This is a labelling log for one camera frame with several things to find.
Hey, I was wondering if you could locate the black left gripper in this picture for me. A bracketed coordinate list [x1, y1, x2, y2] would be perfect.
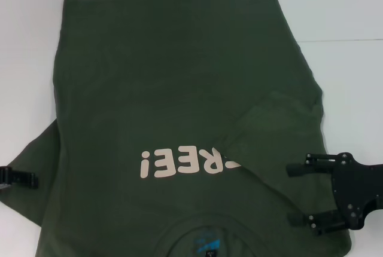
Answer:
[0, 166, 40, 194]

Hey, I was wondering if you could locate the dark green printed t-shirt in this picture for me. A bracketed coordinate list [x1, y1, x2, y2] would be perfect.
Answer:
[0, 0, 352, 257]

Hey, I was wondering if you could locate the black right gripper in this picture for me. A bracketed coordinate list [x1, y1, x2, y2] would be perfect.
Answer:
[285, 151, 383, 236]

